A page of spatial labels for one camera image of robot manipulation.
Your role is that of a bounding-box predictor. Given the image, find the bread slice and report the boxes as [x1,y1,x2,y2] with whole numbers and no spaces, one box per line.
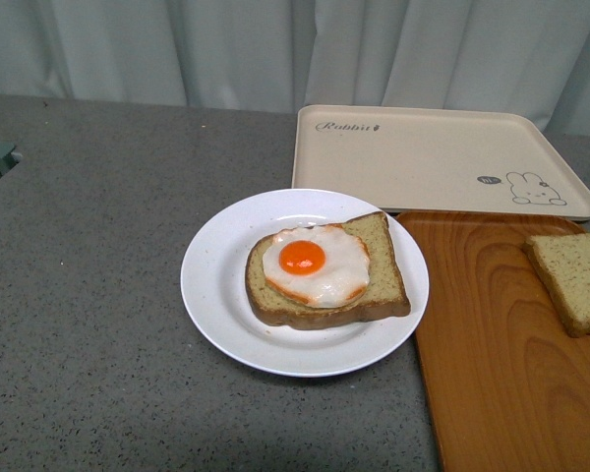
[245,211,411,329]
[523,233,590,337]

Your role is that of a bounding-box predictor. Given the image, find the white round plate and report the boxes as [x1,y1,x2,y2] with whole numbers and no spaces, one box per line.
[180,189,430,378]

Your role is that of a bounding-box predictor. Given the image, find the beige rabbit tray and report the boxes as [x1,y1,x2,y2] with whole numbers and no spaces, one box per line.
[292,105,590,221]

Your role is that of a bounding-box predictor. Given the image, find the fake fried egg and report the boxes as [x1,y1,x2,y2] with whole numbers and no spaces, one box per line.
[262,225,370,308]

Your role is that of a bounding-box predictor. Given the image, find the grey-white curtain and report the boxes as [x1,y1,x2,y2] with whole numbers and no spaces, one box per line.
[0,1,590,135]

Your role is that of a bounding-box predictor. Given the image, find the brown wooden tray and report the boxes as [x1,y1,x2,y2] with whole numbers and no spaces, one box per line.
[399,211,590,471]

